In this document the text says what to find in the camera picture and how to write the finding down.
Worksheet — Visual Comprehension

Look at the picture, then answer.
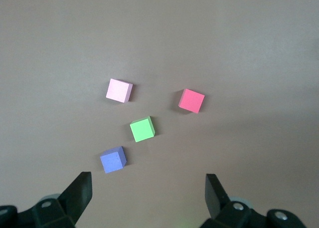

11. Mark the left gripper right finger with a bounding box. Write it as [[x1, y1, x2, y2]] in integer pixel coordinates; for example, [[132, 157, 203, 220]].
[[201, 173, 252, 228]]

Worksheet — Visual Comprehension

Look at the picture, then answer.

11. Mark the green foam cube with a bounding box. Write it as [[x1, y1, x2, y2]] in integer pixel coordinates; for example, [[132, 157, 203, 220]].
[[129, 115, 156, 143]]

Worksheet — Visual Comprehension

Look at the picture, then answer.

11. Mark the red foam cube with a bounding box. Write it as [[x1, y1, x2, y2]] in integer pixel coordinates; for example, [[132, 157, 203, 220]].
[[178, 88, 205, 114]]

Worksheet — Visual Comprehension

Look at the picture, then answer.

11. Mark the purple foam cube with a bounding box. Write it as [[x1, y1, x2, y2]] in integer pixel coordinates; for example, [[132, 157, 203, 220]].
[[99, 145, 128, 174]]

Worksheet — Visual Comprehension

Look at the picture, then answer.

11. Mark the pink foam cube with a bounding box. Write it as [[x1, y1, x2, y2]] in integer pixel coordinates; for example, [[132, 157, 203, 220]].
[[105, 78, 133, 104]]

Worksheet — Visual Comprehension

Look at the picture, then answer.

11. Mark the brown table cover sheet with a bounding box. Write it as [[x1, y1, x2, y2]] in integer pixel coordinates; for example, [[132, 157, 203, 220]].
[[0, 0, 319, 228]]

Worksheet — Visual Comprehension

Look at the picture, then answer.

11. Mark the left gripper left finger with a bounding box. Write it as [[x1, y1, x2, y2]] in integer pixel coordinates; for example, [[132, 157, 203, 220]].
[[31, 172, 93, 228]]

